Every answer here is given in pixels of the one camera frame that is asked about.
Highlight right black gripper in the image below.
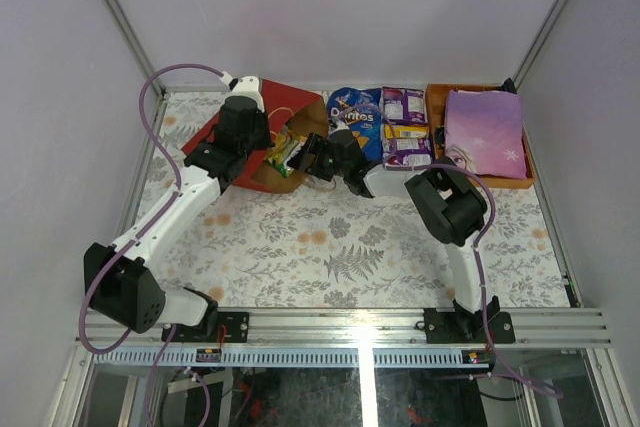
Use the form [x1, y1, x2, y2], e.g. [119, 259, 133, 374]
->
[288, 134, 349, 183]

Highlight green yellow candy packet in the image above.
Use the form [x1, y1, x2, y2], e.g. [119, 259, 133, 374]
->
[265, 126, 306, 178]

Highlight blue chips bag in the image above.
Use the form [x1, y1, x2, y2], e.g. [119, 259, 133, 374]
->
[326, 87, 383, 163]

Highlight yellow candy bar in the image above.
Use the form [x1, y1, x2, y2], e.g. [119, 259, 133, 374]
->
[383, 125, 429, 139]

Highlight purple snack packet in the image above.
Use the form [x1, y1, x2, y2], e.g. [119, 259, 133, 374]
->
[382, 86, 428, 125]

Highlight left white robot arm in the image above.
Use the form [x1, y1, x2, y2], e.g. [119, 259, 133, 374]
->
[83, 92, 271, 342]

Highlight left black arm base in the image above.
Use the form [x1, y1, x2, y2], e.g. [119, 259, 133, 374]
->
[158, 291, 250, 345]

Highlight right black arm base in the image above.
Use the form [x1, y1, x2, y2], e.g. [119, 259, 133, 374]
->
[414, 296, 516, 345]

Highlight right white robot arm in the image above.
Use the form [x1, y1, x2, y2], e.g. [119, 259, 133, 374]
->
[285, 128, 500, 343]

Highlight purple Frozen cloth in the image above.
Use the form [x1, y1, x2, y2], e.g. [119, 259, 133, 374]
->
[444, 91, 527, 179]

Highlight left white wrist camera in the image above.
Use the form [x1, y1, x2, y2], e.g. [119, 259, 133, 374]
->
[220, 71, 265, 112]

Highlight grey slotted cable duct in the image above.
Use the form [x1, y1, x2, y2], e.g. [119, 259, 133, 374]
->
[96, 347, 490, 369]

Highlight aluminium front rail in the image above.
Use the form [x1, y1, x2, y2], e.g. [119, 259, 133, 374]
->
[74, 304, 614, 348]

